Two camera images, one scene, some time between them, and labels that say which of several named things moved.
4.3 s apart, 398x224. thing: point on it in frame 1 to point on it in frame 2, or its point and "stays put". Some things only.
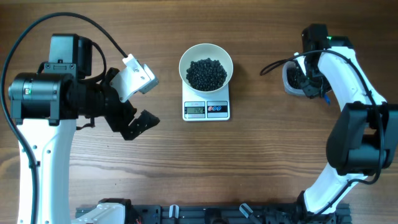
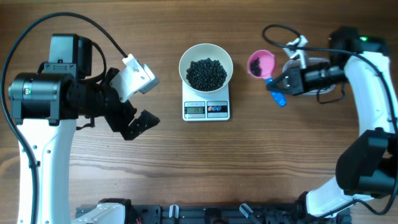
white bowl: x=203 y=51 stays put
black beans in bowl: x=206 y=74 stays put
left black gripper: x=122 y=121 stays put
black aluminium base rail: x=207 y=214 stays put
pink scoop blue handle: x=327 y=99 to x=262 y=64
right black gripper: x=311 y=89 to x=296 y=81
